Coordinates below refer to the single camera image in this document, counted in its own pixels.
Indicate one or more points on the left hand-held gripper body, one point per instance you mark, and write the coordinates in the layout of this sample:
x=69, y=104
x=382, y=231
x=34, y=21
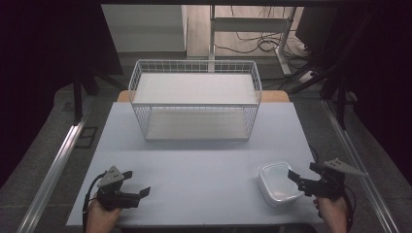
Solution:
x=111, y=195

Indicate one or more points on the white metal desk frame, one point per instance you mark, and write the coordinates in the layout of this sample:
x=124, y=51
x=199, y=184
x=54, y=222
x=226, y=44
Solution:
x=249, y=24

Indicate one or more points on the person's right hand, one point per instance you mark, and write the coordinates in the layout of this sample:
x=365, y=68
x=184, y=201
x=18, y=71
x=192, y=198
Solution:
x=332, y=215

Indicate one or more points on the dark curtain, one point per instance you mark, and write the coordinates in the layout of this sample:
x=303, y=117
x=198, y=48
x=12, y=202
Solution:
x=39, y=64
x=385, y=81

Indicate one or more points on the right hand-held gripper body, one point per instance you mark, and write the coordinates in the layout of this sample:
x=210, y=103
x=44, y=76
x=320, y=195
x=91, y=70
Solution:
x=328, y=187

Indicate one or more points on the white power strip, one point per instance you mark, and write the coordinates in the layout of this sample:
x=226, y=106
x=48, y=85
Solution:
x=306, y=76

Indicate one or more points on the black metal stand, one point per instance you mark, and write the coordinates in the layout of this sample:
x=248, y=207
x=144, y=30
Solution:
x=340, y=110
x=77, y=103

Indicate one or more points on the light wooden board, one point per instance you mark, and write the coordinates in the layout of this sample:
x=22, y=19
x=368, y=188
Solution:
x=276, y=96

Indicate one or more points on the white plastic container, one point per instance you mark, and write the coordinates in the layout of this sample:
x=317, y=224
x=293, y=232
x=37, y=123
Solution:
x=275, y=184

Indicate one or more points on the aluminium rail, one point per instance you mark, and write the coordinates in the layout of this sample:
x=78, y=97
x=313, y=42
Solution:
x=342, y=133
x=48, y=181

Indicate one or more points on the person's left hand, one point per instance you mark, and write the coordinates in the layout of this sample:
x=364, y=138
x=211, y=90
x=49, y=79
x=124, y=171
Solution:
x=101, y=218

